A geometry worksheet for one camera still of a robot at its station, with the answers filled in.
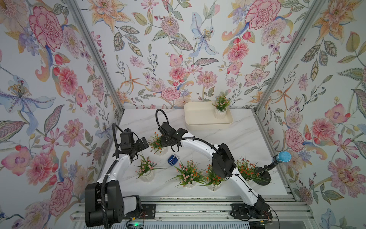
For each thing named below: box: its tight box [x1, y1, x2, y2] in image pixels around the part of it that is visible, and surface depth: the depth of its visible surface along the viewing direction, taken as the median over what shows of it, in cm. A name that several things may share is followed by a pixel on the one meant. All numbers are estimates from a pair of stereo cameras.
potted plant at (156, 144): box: [147, 131, 169, 156], surface depth 87 cm
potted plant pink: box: [164, 154, 207, 188], surface depth 75 cm
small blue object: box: [167, 153, 179, 167], surface depth 92 cm
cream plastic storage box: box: [183, 101, 234, 130], surface depth 119 cm
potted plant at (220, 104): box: [211, 91, 232, 120], surface depth 113 cm
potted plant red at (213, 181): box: [203, 164, 226, 192], surface depth 75 cm
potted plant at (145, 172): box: [133, 155, 165, 183], surface depth 80 cm
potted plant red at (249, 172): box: [235, 153, 275, 184], surface depth 77 cm
